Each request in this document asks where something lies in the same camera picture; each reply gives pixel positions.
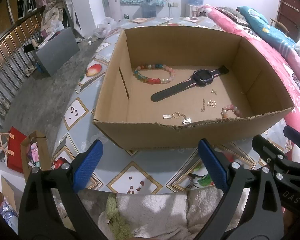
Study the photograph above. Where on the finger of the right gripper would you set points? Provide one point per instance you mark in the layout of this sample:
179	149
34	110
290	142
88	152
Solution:
276	162
292	134

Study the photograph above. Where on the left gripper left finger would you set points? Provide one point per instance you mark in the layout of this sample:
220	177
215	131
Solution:
38	214

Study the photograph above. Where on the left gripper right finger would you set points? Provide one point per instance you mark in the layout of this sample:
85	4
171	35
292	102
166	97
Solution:
262	217

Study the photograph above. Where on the gold heart earring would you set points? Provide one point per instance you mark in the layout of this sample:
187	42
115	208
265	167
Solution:
212	104

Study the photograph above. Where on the gold chain charm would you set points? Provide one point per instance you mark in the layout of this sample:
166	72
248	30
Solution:
203	106

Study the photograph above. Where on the black purple smart watch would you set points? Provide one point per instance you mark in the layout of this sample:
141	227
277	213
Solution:
199	78

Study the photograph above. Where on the silver charm keychain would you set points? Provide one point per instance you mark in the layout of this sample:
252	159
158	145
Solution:
178	115

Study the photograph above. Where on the brown paper bag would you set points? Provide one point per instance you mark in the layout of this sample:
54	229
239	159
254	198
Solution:
34	153

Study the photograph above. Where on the red gift bag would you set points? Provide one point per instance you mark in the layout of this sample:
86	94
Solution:
10	143

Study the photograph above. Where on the pink floral quilt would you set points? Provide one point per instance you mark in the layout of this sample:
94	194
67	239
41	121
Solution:
269	82

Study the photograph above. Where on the teal patterned pillow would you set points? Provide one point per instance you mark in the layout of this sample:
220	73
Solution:
260	25

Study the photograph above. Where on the brown wooden door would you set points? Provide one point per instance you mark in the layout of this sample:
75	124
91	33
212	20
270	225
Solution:
288	18

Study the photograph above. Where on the brown cardboard box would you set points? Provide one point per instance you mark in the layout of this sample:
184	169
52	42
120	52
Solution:
169	87

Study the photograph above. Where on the grey storage box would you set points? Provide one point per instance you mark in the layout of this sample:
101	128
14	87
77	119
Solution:
57	51

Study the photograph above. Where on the metal stair railing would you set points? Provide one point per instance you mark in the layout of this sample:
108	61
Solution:
13	58

